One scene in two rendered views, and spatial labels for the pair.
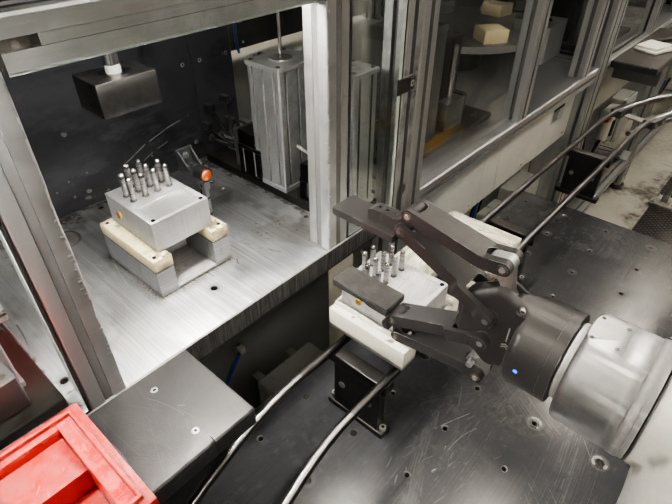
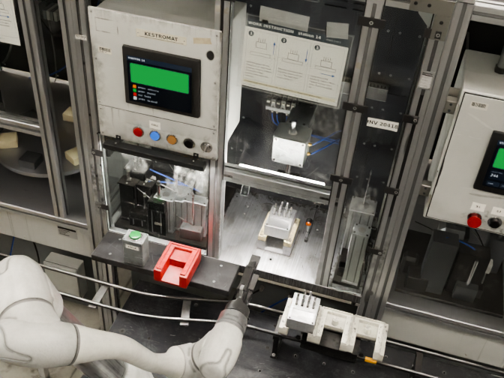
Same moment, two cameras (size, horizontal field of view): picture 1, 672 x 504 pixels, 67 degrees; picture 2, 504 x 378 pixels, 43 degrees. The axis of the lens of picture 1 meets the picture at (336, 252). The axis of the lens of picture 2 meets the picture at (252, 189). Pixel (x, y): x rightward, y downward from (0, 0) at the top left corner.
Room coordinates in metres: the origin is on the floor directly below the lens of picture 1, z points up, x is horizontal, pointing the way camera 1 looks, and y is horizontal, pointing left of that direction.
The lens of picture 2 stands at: (-0.32, -1.29, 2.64)
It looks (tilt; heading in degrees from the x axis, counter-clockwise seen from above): 39 degrees down; 62
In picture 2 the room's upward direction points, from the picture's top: 5 degrees clockwise
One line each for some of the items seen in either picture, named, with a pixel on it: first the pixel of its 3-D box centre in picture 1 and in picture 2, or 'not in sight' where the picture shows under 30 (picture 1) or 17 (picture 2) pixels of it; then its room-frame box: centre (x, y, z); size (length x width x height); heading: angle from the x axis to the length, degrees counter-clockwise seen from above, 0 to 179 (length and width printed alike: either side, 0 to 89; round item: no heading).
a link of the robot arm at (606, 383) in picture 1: (606, 379); (231, 324); (0.24, -0.20, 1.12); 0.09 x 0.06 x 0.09; 138
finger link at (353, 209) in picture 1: (371, 217); (253, 263); (0.39, -0.03, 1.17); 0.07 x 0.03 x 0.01; 48
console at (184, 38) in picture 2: not in sight; (169, 71); (0.30, 0.49, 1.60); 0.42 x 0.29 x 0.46; 138
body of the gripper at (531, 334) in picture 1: (513, 330); (238, 306); (0.29, -0.14, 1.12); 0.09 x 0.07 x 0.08; 48
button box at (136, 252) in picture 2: not in sight; (136, 246); (0.12, 0.37, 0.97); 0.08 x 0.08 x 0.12; 48
